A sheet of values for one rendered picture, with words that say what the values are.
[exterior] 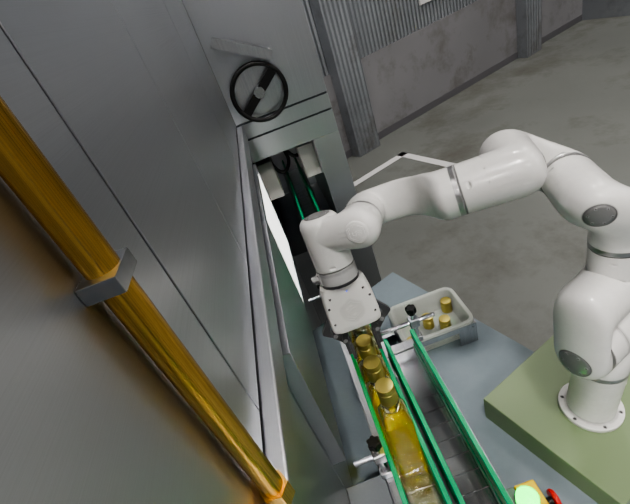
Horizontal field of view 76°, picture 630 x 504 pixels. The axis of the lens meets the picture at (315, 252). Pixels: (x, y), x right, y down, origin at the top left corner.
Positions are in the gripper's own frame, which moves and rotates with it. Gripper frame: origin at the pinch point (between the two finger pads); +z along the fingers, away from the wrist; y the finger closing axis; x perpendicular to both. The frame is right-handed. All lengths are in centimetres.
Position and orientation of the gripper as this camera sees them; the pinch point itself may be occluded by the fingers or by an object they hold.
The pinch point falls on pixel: (364, 342)
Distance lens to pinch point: 85.5
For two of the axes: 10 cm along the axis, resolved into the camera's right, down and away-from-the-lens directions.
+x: -1.1, -2.9, 9.5
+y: 9.3, -3.6, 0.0
